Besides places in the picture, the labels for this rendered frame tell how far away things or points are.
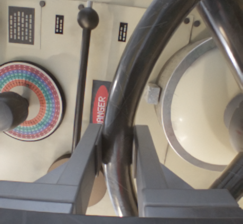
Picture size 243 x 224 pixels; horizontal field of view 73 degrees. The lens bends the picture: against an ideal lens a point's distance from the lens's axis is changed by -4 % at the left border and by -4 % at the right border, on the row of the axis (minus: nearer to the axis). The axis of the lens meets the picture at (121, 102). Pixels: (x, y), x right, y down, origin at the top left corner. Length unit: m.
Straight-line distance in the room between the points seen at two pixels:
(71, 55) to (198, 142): 0.28
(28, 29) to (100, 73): 0.16
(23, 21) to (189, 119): 0.35
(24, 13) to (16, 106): 0.18
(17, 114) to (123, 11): 0.27
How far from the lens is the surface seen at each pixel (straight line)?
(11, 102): 0.33
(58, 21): 0.38
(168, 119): 0.28
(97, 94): 0.36
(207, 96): 0.26
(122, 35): 0.35
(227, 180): 0.21
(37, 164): 0.47
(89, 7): 0.31
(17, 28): 0.41
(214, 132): 0.28
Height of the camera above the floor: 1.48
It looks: level
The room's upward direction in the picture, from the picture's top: 83 degrees counter-clockwise
